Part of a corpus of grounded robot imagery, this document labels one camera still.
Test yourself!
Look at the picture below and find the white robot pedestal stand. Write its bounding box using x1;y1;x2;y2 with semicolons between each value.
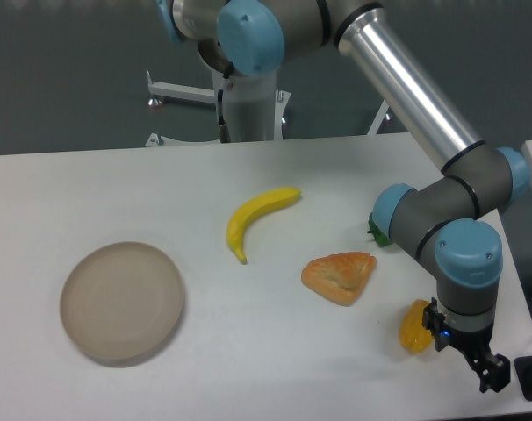
146;70;397;142

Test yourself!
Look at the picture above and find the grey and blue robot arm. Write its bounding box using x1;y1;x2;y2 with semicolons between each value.
156;1;530;392

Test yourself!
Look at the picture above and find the yellow banana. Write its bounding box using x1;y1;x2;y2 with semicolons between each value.
226;186;301;264

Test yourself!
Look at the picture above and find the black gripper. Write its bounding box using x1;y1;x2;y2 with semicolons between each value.
422;298;511;393

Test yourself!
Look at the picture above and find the yellow bell pepper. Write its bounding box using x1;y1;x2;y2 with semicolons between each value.
399;299;433;353

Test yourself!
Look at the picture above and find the green pepper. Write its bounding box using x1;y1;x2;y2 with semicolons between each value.
367;213;393;247

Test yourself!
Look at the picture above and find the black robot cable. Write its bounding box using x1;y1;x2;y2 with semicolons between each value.
216;61;236;144

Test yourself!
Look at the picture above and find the orange pastry bread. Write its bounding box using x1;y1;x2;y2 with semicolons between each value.
301;252;377;307

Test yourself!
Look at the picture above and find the beige round plate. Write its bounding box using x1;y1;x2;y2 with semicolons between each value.
60;242;185;367

